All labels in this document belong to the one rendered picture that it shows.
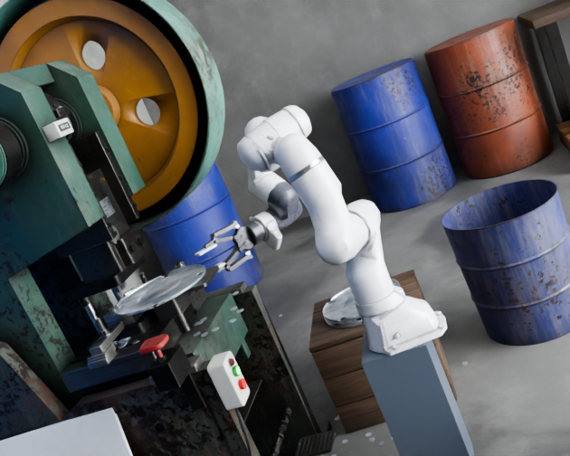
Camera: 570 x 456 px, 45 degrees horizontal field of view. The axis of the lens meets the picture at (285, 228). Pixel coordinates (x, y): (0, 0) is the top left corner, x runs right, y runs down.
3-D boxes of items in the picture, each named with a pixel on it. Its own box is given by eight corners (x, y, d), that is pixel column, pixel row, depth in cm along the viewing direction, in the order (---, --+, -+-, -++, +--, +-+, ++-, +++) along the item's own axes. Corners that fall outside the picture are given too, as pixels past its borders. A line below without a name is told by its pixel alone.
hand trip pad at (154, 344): (181, 357, 173) (168, 331, 171) (173, 369, 167) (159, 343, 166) (157, 364, 175) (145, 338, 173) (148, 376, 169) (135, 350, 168)
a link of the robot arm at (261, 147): (328, 156, 175) (289, 99, 174) (277, 193, 172) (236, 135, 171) (311, 166, 194) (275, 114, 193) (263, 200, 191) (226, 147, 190)
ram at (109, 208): (154, 248, 207) (110, 157, 199) (135, 267, 193) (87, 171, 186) (107, 264, 212) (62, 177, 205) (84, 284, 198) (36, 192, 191)
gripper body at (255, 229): (255, 242, 228) (234, 255, 223) (245, 219, 226) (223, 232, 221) (268, 242, 222) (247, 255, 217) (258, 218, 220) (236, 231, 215)
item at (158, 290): (107, 327, 189) (105, 325, 189) (124, 292, 217) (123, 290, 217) (203, 287, 188) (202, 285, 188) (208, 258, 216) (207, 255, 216)
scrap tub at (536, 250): (582, 280, 272) (546, 169, 261) (608, 329, 234) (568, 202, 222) (477, 308, 285) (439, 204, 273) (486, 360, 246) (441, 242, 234)
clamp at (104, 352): (133, 334, 199) (117, 303, 197) (108, 364, 184) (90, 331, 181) (116, 339, 201) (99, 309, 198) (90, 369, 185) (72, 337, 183)
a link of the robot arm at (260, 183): (291, 145, 201) (307, 202, 227) (248, 116, 209) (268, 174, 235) (265, 169, 198) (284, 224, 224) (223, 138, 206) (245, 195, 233)
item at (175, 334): (208, 295, 226) (201, 280, 224) (159, 366, 184) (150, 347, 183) (132, 319, 235) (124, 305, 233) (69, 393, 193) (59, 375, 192)
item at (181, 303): (236, 301, 207) (218, 262, 204) (223, 323, 194) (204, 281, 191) (166, 324, 214) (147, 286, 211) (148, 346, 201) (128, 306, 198)
